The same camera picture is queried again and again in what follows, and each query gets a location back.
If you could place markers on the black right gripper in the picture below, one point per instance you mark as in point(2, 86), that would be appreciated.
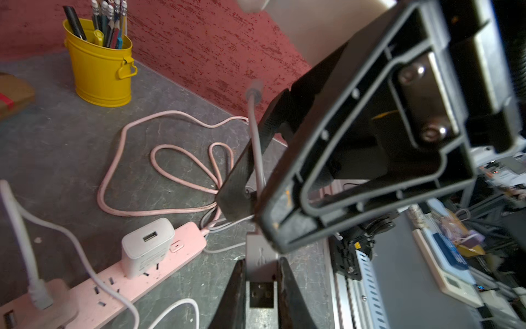
point(481, 69)

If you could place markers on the bundle of colored pencils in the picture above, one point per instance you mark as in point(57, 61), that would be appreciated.
point(109, 19)

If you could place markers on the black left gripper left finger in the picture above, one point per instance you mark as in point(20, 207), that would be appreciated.
point(231, 311)

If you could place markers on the plaid brown glasses case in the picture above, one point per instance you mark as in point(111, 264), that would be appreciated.
point(16, 94)

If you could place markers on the pink power strip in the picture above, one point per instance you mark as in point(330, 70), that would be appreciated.
point(97, 308)

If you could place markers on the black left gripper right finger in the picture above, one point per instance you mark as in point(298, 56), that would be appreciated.
point(292, 310)

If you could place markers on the yellow metal pencil bucket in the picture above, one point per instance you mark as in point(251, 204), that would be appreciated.
point(103, 76)

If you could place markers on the pink usb wall adapter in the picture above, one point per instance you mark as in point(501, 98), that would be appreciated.
point(21, 313)

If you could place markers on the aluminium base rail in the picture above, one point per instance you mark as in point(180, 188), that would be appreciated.
point(394, 288)

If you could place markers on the small white charger block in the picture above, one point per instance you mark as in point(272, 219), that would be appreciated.
point(146, 247)

